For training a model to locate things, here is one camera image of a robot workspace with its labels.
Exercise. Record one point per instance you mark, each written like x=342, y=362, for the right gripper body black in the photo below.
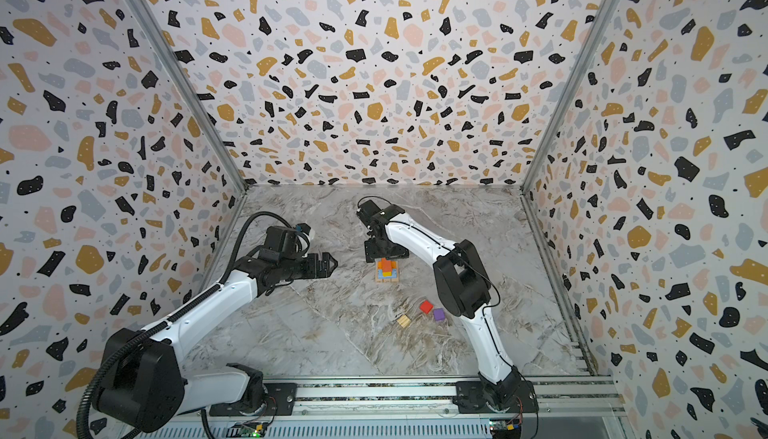
x=377, y=250

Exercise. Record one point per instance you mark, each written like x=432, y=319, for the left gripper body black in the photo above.
x=299, y=267

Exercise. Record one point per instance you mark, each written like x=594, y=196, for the red-orange wood block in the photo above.
x=387, y=262

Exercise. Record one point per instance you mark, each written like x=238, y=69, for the natural wood plank block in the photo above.
x=387, y=280

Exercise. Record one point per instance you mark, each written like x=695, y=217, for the blue wood block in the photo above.
x=379, y=274

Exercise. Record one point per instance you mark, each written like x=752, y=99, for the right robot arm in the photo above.
x=463, y=286

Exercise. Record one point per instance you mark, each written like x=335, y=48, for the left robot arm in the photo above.
x=140, y=382

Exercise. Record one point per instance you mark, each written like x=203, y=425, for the red wood cube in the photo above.
x=426, y=307

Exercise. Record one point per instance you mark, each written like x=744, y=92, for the small natural wood cube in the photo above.
x=404, y=321

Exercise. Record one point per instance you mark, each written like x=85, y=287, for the left electronics board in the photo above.
x=249, y=429

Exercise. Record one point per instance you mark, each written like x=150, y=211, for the electronics board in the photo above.
x=506, y=428
x=249, y=429

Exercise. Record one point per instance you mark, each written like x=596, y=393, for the right electronics board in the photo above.
x=506, y=428

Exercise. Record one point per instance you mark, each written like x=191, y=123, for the left corner aluminium profile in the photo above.
x=165, y=53

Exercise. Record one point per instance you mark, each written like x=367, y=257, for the corner aluminium profile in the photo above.
x=572, y=84
x=165, y=53

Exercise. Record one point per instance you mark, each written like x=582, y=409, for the right corner aluminium profile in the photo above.
x=572, y=84

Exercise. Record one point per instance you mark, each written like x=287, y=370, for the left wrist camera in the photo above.
x=306, y=230

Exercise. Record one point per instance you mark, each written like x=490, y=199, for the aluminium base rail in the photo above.
x=418, y=407

